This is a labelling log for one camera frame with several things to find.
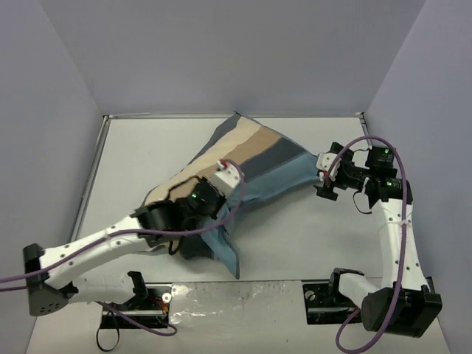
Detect striped pillowcase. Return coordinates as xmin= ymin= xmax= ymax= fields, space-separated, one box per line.
xmin=142 ymin=114 xmax=319 ymax=278

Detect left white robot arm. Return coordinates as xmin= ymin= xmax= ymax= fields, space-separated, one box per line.
xmin=23 ymin=178 xmax=234 ymax=316

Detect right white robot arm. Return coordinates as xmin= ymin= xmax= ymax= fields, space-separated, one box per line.
xmin=306 ymin=142 xmax=443 ymax=338

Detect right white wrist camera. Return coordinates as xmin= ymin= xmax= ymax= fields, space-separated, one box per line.
xmin=316 ymin=152 xmax=340 ymax=181

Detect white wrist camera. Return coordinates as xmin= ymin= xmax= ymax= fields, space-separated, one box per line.
xmin=316 ymin=152 xmax=340 ymax=181
xmin=209 ymin=159 xmax=243 ymax=198

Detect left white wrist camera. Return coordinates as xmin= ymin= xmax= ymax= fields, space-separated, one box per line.
xmin=209 ymin=159 xmax=243 ymax=198

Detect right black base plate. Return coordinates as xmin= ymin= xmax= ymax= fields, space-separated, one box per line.
xmin=302 ymin=280 xmax=356 ymax=325

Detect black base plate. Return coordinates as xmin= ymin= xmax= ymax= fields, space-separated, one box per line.
xmin=302 ymin=280 xmax=356 ymax=325
xmin=99 ymin=283 xmax=173 ymax=330

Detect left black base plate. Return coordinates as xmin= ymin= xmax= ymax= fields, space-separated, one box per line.
xmin=99 ymin=283 xmax=173 ymax=330

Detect thin black cable loop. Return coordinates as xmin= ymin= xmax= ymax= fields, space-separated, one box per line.
xmin=96 ymin=313 xmax=121 ymax=352

